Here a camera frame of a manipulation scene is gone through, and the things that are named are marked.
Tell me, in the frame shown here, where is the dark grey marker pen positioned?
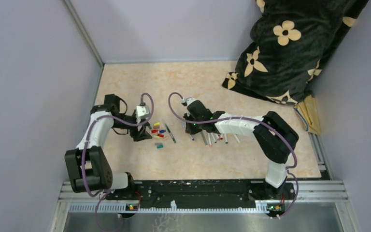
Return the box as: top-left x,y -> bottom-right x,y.
164,123 -> 177,143

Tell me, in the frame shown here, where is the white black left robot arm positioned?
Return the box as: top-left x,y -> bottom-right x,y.
64,93 -> 155,200

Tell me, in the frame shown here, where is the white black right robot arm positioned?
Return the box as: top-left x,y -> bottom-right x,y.
182,97 -> 299,199

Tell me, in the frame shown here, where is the yellow cloth bag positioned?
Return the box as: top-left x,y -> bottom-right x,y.
294,95 -> 321,135

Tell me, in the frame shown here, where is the black floral blanket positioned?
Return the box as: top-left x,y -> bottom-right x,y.
222,0 -> 367,105

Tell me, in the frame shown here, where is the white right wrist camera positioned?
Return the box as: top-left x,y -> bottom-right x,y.
181,97 -> 197,107

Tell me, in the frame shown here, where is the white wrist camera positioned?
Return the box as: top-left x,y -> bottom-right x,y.
135,103 -> 151,123
181,97 -> 197,107

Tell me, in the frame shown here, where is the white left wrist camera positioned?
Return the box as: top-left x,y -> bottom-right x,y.
135,103 -> 151,123

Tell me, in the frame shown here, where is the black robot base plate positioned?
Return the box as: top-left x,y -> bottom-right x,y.
106,179 -> 295,209

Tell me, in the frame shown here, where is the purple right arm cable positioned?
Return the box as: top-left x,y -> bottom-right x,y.
168,92 -> 299,219

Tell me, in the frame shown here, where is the aluminium frame rail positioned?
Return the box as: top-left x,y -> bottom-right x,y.
58,135 -> 348,215

